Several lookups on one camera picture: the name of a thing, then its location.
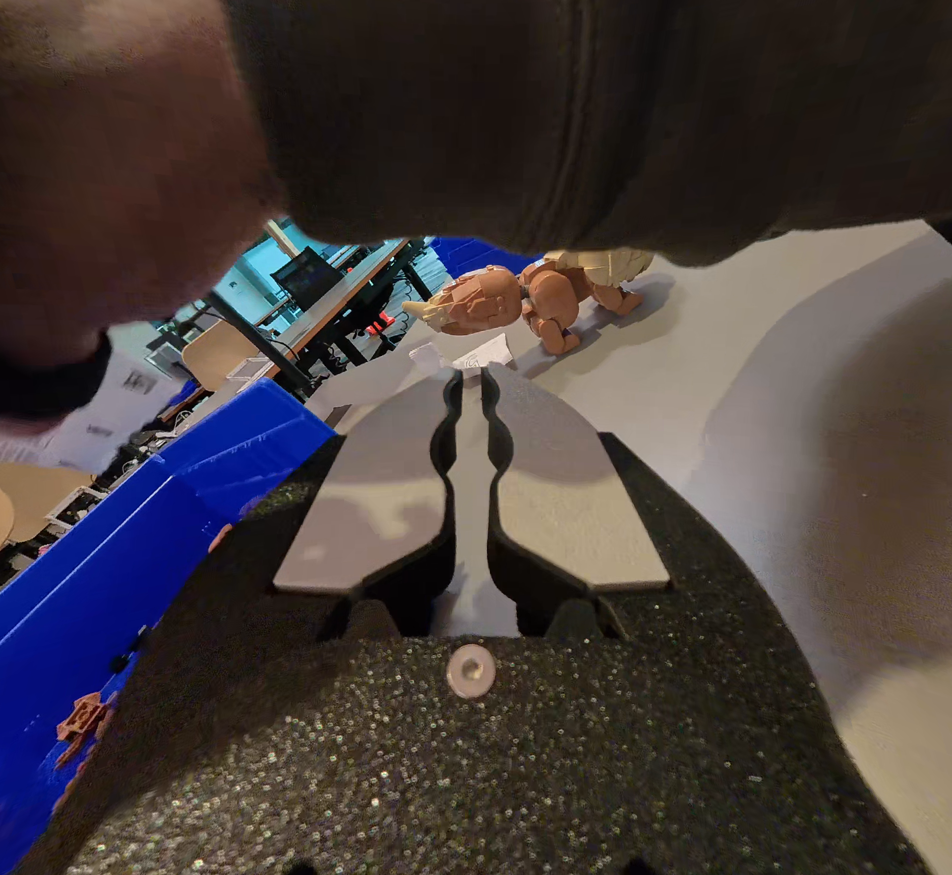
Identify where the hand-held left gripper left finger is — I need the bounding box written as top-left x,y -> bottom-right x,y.
274,369 -> 464,593

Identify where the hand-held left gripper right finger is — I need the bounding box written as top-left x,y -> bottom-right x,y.
479,363 -> 672,592

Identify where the blue plastic bin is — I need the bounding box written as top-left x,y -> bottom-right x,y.
0,378 -> 337,869

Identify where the person's right hand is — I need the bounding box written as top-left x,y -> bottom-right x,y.
0,0 -> 282,437

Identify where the white circle-patterned sheet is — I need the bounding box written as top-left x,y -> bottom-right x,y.
409,335 -> 514,374

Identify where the black stand bar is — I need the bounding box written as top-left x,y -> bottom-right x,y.
201,291 -> 313,392

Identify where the tan brown brick figure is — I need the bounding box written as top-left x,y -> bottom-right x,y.
402,250 -> 655,357

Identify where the long wooden desk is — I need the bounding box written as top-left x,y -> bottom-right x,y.
160,239 -> 414,422

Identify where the black office chair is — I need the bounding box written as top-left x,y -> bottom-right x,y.
269,246 -> 347,311

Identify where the small blue storage bin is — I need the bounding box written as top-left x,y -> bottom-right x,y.
431,235 -> 507,273

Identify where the black plywood-edged panel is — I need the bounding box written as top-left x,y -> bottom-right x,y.
0,462 -> 98,545

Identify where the pile of loose toy bricks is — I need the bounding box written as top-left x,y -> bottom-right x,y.
56,518 -> 239,764

